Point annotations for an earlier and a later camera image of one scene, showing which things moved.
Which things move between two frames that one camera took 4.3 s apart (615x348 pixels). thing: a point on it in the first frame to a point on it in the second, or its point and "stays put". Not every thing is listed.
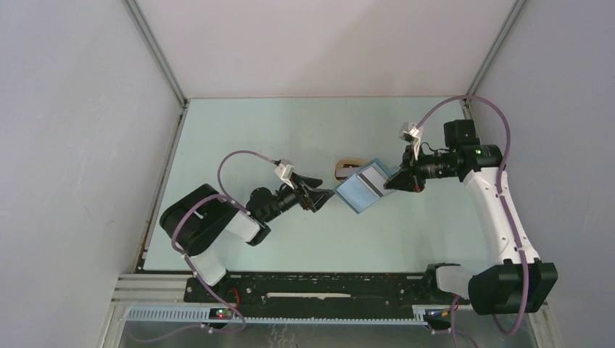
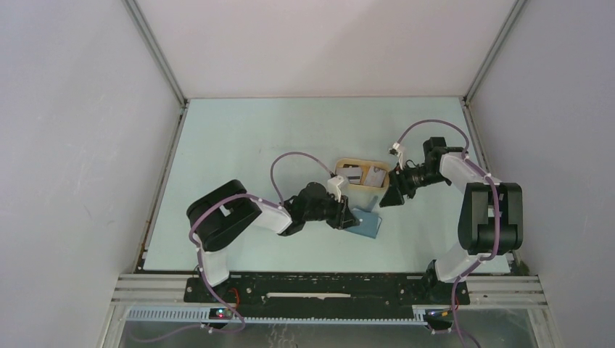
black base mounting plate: x=317 y=290 stays put
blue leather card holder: x=365 y=186 to x=369 y=222
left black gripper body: x=302 y=191 to x=334 y=211
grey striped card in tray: x=345 y=172 stays put
